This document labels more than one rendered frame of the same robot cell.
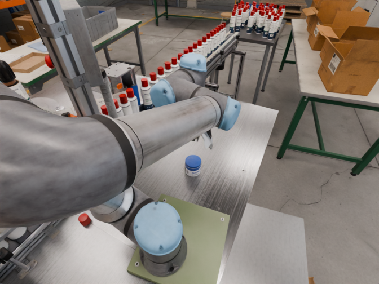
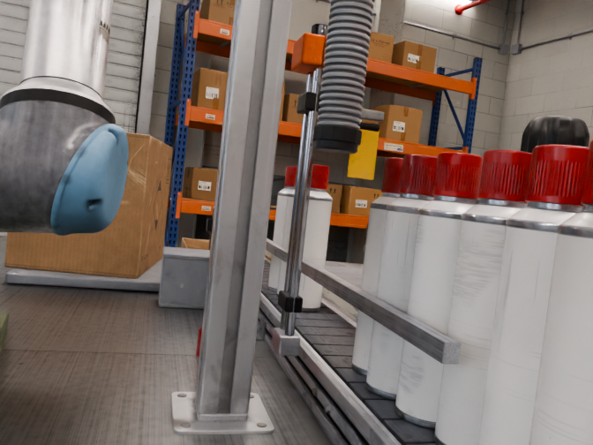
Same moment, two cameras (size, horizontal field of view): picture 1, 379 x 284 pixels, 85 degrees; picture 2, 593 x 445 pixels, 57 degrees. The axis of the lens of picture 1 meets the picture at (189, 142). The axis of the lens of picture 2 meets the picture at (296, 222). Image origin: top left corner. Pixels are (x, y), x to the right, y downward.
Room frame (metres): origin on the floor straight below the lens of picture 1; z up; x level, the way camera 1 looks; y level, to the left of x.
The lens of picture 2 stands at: (0.91, 0.01, 1.04)
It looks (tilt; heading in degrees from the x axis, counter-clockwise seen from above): 3 degrees down; 138
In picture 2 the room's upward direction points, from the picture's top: 6 degrees clockwise
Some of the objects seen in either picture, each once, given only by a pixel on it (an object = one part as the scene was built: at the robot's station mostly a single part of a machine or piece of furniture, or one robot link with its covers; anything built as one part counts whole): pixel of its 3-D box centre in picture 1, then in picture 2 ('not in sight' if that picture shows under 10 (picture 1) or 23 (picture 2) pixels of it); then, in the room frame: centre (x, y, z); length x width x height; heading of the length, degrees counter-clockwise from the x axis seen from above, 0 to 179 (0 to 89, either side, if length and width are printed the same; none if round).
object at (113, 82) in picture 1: (124, 93); not in sight; (0.95, 0.34, 1.01); 0.14 x 0.13 x 0.26; 153
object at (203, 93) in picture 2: not in sight; (323, 172); (-2.62, 3.42, 1.26); 2.78 x 0.61 x 2.51; 72
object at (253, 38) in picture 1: (245, 64); not in sight; (2.59, -0.71, 0.46); 0.73 x 0.62 x 0.93; 153
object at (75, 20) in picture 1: (69, 43); not in sight; (0.59, 0.32, 1.38); 0.17 x 0.10 x 0.19; 28
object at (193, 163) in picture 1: (193, 165); not in sight; (0.59, -0.02, 0.86); 0.07 x 0.07 x 0.07
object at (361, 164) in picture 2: not in sight; (363, 150); (0.52, 0.44, 1.09); 0.03 x 0.01 x 0.06; 63
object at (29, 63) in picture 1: (30, 62); not in sight; (1.82, 1.40, 0.82); 0.34 x 0.24 x 0.03; 168
